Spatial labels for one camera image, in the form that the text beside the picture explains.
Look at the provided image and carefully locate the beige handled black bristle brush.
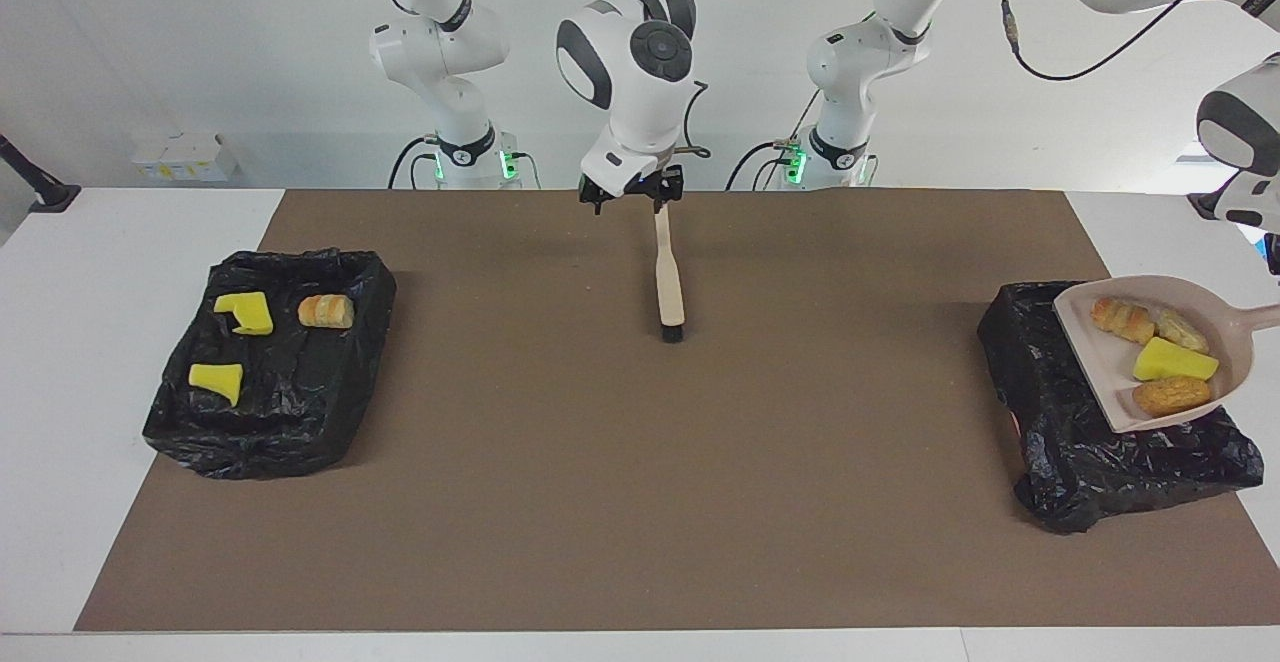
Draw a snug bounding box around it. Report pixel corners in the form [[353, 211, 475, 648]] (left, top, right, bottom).
[[654, 204, 687, 344]]

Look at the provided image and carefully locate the pale striped bread roll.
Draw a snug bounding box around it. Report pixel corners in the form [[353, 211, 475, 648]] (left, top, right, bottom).
[[298, 293, 356, 330]]

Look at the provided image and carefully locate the notched yellow sponge piece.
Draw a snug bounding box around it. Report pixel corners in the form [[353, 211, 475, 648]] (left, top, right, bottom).
[[213, 291, 274, 336]]

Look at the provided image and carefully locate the small yellow green sponge piece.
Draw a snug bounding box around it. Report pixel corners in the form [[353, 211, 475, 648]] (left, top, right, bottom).
[[188, 363, 244, 408]]

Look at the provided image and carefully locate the orange striped croissant piece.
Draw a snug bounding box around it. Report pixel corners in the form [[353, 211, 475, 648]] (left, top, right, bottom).
[[1090, 298, 1157, 346]]

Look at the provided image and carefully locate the beige plastic dustpan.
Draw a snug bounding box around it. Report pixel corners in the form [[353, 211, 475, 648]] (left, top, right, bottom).
[[1052, 275, 1280, 434]]

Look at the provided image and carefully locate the plain yellow sponge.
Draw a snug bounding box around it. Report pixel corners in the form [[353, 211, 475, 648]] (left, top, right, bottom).
[[1133, 337, 1221, 383]]

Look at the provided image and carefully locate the pale pastry piece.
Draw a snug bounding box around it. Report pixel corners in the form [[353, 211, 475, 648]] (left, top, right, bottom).
[[1152, 306, 1211, 354]]

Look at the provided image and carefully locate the brown bread loaf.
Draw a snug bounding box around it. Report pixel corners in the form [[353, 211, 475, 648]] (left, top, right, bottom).
[[1133, 375, 1212, 418]]

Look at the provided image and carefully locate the black bag lined trash bin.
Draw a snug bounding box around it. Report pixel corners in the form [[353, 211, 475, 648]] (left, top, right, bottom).
[[143, 248, 398, 481], [977, 280, 1265, 535]]

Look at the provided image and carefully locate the brown table mat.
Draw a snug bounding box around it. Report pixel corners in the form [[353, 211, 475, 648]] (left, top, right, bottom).
[[75, 189, 1280, 633]]

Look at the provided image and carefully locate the black base power cable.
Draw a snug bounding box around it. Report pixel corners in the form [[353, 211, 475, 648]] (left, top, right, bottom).
[[727, 92, 826, 191], [388, 135, 443, 190]]

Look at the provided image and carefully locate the white wall box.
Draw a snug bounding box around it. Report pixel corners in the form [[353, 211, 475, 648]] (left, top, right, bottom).
[[131, 132, 239, 183]]

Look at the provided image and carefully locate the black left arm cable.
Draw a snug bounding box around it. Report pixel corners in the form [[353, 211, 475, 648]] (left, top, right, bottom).
[[1000, 0, 1280, 83]]

